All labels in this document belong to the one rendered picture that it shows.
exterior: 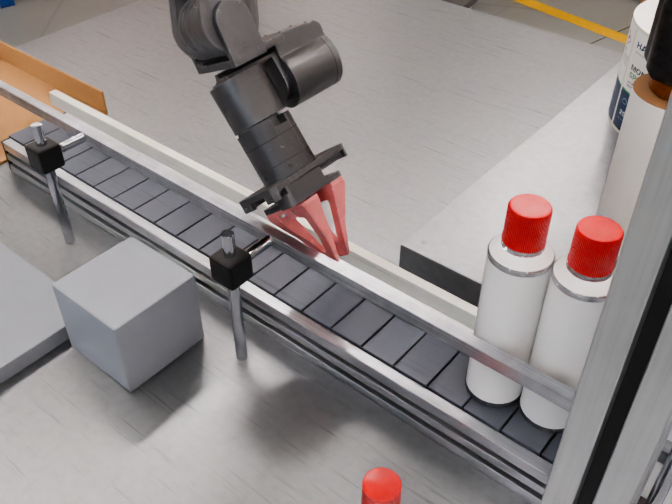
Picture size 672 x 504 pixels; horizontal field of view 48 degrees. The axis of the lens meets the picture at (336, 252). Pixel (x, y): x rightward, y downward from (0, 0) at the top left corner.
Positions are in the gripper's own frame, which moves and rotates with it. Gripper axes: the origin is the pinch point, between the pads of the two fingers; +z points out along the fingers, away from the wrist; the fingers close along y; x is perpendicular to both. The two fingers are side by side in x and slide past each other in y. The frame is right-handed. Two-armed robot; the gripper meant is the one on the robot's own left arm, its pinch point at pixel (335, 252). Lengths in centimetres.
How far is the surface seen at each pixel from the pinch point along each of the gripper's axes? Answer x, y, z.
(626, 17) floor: 123, 303, 25
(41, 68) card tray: 61, 11, -40
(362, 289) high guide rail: -7.0, -4.6, 2.6
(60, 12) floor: 282, 135, -108
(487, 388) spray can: -13.3, -2.8, 14.9
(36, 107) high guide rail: 32.1, -5.1, -29.9
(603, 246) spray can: -28.9, -0.7, 4.6
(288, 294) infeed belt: 6.1, -3.6, 1.9
